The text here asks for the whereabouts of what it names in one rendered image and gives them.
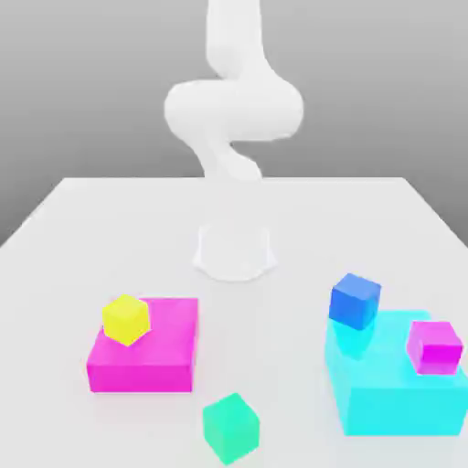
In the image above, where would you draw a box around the small blue cube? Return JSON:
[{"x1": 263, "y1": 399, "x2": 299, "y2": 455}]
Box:
[{"x1": 327, "y1": 271, "x2": 382, "y2": 331}]

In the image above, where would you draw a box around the small yellow cube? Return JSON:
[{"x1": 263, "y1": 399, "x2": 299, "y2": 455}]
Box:
[{"x1": 101, "y1": 292, "x2": 152, "y2": 347}]

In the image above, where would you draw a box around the small green cube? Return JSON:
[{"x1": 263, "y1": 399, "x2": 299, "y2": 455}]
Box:
[{"x1": 201, "y1": 391, "x2": 261, "y2": 466}]

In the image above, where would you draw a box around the small purple cube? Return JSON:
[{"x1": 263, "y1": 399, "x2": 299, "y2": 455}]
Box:
[{"x1": 406, "y1": 320, "x2": 464, "y2": 377}]

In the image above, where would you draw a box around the large magenta box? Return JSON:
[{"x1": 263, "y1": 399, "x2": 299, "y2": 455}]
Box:
[{"x1": 86, "y1": 296, "x2": 199, "y2": 395}]

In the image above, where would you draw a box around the large cyan box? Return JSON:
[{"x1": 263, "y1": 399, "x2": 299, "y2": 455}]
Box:
[{"x1": 324, "y1": 309, "x2": 468, "y2": 438}]

